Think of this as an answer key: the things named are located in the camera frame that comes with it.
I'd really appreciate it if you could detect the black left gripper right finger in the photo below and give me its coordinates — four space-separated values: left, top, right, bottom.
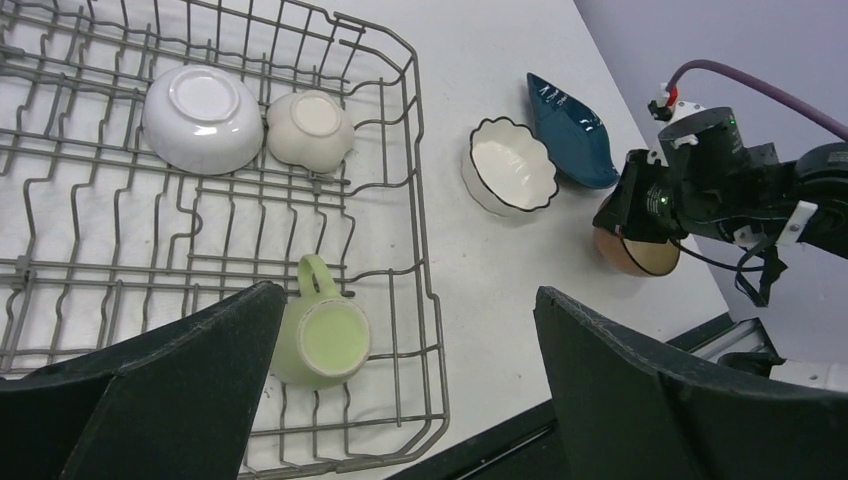
534 286 847 479

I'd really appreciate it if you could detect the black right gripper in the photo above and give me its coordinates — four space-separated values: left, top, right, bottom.
592 107 795 243

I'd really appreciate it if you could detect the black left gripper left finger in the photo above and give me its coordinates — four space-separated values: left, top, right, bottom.
1 281 287 479

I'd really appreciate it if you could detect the tan brown bowl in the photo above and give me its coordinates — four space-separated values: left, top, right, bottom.
592 227 681 277

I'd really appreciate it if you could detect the green mug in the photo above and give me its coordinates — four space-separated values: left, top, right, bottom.
269 254 372 390

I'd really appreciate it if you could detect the plain white bowl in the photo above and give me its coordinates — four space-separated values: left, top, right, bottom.
141 65 264 175

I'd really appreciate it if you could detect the small white lobed bowl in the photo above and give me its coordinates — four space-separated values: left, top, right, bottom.
266 90 355 174

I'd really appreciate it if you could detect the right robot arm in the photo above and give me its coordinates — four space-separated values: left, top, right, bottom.
592 107 847 258

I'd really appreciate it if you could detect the blue leaf-shaped dish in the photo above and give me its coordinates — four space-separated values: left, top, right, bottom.
526 72 620 190

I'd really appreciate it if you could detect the white scalloped bowl black rim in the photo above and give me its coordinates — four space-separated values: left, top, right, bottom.
460 116 559 218

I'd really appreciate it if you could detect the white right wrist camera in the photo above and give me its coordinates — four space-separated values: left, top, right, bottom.
647 83 705 167

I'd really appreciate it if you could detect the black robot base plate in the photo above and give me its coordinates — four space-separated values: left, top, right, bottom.
390 311 848 480

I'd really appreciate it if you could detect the grey wire dish rack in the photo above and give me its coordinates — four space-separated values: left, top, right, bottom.
1 1 450 479

